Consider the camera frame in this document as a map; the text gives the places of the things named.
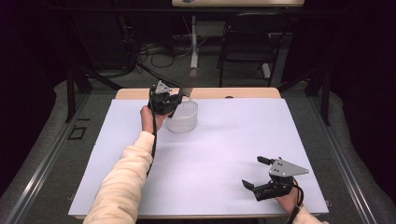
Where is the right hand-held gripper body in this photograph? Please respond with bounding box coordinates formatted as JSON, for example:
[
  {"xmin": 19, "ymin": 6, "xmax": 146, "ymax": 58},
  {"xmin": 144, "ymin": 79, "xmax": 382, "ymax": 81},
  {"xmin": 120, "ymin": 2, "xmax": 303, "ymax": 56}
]
[{"xmin": 252, "ymin": 157, "xmax": 310, "ymax": 202}]

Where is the light wooden table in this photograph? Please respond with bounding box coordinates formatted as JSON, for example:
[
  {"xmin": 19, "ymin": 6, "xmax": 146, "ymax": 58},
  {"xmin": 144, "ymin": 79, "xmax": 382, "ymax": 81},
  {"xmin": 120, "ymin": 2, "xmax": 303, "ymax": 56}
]
[{"xmin": 68, "ymin": 87, "xmax": 330, "ymax": 220}]

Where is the aluminium floor rail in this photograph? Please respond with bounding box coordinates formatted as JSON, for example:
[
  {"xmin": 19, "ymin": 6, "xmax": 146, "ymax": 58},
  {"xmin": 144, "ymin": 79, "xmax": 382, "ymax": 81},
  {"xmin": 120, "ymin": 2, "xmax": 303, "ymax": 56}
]
[
  {"xmin": 306, "ymin": 92, "xmax": 379, "ymax": 224},
  {"xmin": 4, "ymin": 92, "xmax": 92, "ymax": 224}
]

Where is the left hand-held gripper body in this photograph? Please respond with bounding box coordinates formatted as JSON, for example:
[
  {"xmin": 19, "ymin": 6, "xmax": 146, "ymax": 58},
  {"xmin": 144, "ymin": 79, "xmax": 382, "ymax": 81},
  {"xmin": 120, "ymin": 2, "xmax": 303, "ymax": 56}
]
[{"xmin": 148, "ymin": 79, "xmax": 179, "ymax": 116}]

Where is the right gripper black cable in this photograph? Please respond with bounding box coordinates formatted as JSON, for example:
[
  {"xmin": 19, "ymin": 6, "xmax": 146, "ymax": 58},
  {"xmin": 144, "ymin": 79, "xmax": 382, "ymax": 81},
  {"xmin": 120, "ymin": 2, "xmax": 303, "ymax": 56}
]
[{"xmin": 286, "ymin": 179, "xmax": 305, "ymax": 224}]

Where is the white table mat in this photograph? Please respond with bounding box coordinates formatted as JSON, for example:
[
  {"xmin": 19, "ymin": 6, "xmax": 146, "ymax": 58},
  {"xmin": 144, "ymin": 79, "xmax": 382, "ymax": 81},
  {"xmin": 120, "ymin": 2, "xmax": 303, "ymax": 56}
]
[{"xmin": 68, "ymin": 98, "xmax": 330, "ymax": 217}]

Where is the person's left hand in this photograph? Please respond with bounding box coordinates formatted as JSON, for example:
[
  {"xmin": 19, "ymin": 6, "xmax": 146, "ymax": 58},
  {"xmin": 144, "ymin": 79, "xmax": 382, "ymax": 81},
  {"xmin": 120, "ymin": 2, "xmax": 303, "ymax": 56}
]
[{"xmin": 139, "ymin": 105, "xmax": 169, "ymax": 134}]

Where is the person's right hand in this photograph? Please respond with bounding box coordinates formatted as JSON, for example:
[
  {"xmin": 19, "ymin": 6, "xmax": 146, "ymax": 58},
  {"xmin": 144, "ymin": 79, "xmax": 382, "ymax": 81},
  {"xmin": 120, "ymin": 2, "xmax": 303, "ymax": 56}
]
[{"xmin": 275, "ymin": 178, "xmax": 304, "ymax": 217}]

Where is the black chair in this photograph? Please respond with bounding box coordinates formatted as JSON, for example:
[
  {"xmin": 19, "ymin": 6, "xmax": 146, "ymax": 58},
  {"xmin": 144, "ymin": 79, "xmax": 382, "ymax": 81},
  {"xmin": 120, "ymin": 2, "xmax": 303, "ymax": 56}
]
[{"xmin": 217, "ymin": 12, "xmax": 292, "ymax": 89}]

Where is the white plastic mesh basket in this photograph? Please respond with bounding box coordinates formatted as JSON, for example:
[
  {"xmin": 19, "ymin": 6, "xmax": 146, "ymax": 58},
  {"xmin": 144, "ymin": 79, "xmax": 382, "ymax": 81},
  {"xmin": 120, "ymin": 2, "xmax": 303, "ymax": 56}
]
[{"xmin": 164, "ymin": 96, "xmax": 199, "ymax": 133}]

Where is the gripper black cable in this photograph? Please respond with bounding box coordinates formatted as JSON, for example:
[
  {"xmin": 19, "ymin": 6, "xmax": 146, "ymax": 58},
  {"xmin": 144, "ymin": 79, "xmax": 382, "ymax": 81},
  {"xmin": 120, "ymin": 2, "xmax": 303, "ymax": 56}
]
[
  {"xmin": 286, "ymin": 179, "xmax": 305, "ymax": 224},
  {"xmin": 146, "ymin": 87, "xmax": 159, "ymax": 177}
]

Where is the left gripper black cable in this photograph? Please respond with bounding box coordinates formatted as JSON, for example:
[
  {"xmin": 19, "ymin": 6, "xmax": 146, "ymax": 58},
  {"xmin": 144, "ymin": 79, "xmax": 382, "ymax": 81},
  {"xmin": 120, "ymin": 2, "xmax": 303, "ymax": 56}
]
[{"xmin": 146, "ymin": 87, "xmax": 159, "ymax": 177}]

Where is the bundle of floor cables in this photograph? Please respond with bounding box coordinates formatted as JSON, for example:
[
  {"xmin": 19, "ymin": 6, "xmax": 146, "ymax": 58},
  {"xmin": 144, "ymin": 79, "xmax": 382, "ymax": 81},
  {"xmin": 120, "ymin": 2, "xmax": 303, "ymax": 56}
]
[{"xmin": 124, "ymin": 31, "xmax": 194, "ymax": 71}]

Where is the black metal stand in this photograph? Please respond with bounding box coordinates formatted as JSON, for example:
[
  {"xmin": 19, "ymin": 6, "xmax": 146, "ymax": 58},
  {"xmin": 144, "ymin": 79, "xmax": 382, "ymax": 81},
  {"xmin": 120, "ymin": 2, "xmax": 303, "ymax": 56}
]
[
  {"xmin": 64, "ymin": 66, "xmax": 124, "ymax": 123},
  {"xmin": 276, "ymin": 66, "xmax": 332, "ymax": 126}
]

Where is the wooden desk with white legs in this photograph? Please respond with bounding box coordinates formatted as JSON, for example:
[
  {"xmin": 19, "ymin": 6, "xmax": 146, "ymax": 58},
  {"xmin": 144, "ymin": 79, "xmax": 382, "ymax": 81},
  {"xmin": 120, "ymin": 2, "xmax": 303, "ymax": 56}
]
[{"xmin": 171, "ymin": 0, "xmax": 305, "ymax": 80}]

